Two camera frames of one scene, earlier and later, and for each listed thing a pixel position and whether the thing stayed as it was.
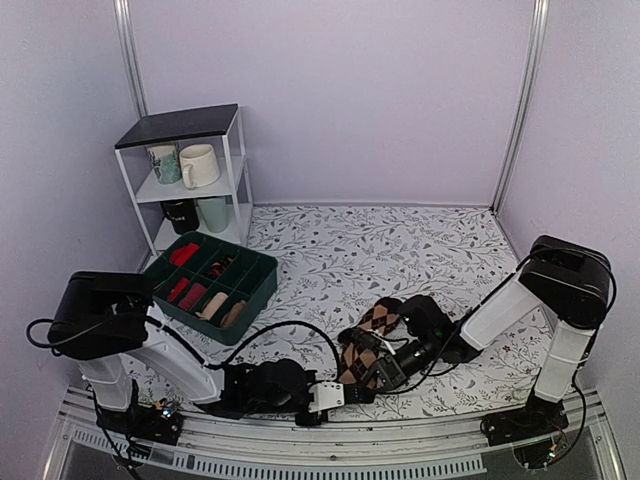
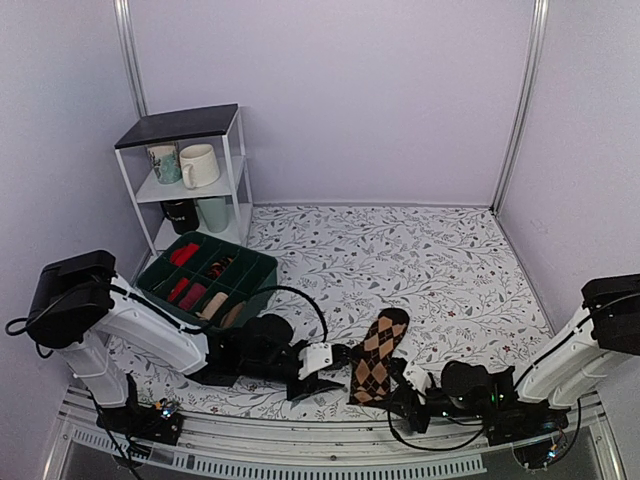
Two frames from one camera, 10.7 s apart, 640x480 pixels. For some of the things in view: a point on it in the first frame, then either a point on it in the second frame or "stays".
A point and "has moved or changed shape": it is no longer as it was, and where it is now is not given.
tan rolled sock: x=233 y=313 stays
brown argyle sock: x=355 y=360 has moved or changed shape
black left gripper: x=322 y=418 to x=313 y=386
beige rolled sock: x=212 y=306 stays
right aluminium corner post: x=538 y=32 stays
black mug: x=184 y=214 stays
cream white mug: x=200 y=165 stays
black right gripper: x=391 y=370 to x=406 y=396
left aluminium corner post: x=124 y=16 stays
